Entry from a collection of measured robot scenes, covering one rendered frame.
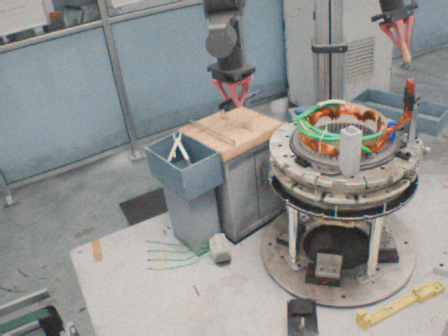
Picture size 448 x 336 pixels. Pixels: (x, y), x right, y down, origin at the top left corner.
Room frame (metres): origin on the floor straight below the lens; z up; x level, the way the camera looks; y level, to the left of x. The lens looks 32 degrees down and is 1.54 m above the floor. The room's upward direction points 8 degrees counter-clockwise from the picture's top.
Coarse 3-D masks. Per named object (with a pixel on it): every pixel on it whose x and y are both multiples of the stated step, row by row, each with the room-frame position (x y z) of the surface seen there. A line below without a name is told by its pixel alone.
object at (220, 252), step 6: (216, 234) 0.83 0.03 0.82; (222, 234) 0.84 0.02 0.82; (210, 240) 0.82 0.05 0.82; (216, 240) 0.82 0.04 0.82; (222, 240) 0.81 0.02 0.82; (210, 246) 0.81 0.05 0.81; (216, 246) 0.79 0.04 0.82; (222, 246) 0.79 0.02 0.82; (216, 252) 0.77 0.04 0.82; (222, 252) 0.77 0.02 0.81; (228, 252) 0.77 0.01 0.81; (216, 258) 0.76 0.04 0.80; (222, 258) 0.77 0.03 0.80; (228, 258) 0.77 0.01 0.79; (222, 264) 0.76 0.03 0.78; (228, 264) 0.76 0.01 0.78
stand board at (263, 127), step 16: (240, 112) 1.03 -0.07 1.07; (256, 112) 1.02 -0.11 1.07; (192, 128) 0.97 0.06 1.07; (224, 128) 0.95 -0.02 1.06; (240, 128) 0.94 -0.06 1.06; (256, 128) 0.93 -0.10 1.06; (272, 128) 0.92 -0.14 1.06; (208, 144) 0.88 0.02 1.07; (224, 144) 0.87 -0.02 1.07; (240, 144) 0.86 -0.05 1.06; (256, 144) 0.88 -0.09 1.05; (224, 160) 0.83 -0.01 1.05
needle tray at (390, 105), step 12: (360, 96) 1.06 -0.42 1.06; (372, 96) 1.08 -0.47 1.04; (384, 96) 1.05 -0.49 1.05; (396, 96) 1.03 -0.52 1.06; (372, 108) 0.98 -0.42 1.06; (384, 108) 0.95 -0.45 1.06; (396, 108) 1.02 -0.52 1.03; (420, 108) 0.98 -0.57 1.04; (432, 108) 0.95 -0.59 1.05; (444, 108) 0.93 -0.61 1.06; (396, 120) 0.92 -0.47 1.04; (420, 120) 0.88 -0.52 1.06; (432, 120) 0.86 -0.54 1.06; (444, 120) 0.88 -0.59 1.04; (420, 132) 0.88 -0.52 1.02; (432, 132) 0.85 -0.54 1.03
